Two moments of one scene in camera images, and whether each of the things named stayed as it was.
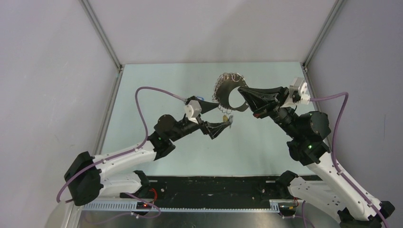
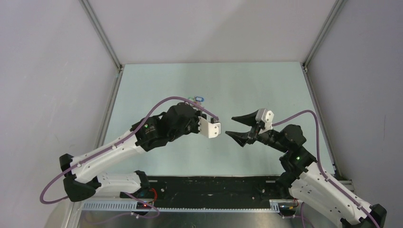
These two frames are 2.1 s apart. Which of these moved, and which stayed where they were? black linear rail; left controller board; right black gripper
Moved: right black gripper
Stayed: left controller board; black linear rail
